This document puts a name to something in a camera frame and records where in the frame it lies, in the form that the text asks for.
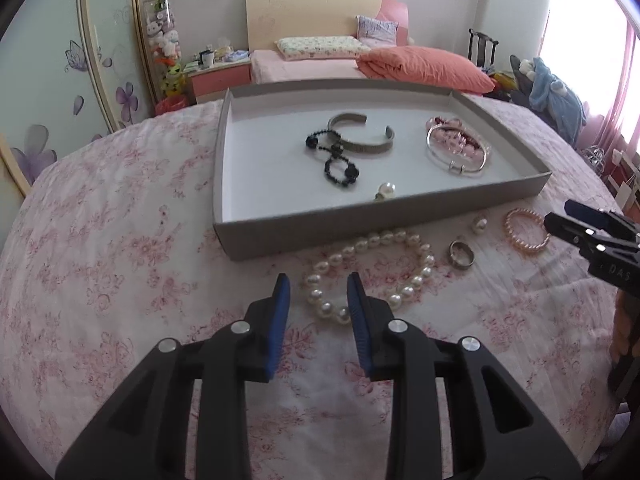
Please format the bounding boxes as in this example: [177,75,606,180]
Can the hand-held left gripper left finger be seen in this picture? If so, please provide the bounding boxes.
[55,273,292,480]

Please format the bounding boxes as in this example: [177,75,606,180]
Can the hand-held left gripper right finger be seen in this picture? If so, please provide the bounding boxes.
[346,271,583,480]

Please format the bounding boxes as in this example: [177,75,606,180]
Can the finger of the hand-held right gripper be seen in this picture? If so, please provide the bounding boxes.
[544,212,631,256]
[564,200,640,241]

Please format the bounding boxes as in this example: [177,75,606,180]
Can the pink pearl bracelet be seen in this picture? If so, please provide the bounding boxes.
[502,207,553,256]

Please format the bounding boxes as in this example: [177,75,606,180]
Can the white pearl bracelet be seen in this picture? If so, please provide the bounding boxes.
[300,229,437,325]

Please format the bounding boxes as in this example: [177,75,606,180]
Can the thin silver bangle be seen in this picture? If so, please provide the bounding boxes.
[426,122,490,176]

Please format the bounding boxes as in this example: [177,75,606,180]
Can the grey cardboard tray box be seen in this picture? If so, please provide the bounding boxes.
[212,85,552,262]

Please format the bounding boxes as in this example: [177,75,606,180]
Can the dark red bead bracelet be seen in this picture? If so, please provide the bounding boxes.
[431,116,488,153]

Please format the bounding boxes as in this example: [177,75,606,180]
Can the wide silver cuff bracelet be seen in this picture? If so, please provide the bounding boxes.
[327,112,396,157]

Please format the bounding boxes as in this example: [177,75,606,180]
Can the black bead bracelet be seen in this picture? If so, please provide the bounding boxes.
[305,130,361,190]

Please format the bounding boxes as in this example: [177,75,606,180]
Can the person's right hand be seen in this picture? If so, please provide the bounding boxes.
[611,287,636,361]

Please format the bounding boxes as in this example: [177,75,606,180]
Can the pink curtain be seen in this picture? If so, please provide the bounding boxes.
[542,0,640,161]

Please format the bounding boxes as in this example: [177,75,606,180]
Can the grey chair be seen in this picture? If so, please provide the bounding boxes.
[509,55,538,106]

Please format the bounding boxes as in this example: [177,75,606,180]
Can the pile of colourful clothes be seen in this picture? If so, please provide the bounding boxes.
[482,67,521,101]

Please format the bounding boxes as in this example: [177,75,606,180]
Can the pink floral tablecloth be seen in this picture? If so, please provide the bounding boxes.
[0,95,631,480]

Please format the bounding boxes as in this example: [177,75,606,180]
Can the dark wooden chair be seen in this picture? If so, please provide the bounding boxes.
[468,28,501,68]

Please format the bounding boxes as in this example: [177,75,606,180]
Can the orange quilt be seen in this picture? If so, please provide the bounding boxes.
[356,45,496,95]

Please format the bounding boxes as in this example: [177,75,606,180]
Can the red bag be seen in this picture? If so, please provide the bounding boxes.
[155,96,190,116]

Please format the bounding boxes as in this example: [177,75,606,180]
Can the pink white nightstand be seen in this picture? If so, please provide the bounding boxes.
[186,57,252,106]

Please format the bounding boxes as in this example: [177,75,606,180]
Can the yellow green plush toy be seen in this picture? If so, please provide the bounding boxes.
[161,65,187,97]

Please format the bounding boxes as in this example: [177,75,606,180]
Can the purple print pillow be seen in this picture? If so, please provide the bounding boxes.
[356,15,399,41]

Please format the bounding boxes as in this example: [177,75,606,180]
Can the floral cream pillow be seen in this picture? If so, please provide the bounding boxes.
[275,35,372,61]

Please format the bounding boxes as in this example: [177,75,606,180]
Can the bed with cream pink headboard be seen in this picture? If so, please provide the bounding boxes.
[245,0,498,96]

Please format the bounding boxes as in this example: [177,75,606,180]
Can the clear tube of plush toys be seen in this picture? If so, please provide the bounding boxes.
[142,0,183,106]

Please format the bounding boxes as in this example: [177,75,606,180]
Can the wardrobe with purple flower doors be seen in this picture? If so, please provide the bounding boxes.
[0,0,156,196]

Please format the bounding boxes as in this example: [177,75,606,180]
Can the white wire rack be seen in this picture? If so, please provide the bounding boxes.
[580,145,640,206]

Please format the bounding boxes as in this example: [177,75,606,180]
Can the silver ring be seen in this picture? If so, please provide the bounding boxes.
[448,239,476,268]

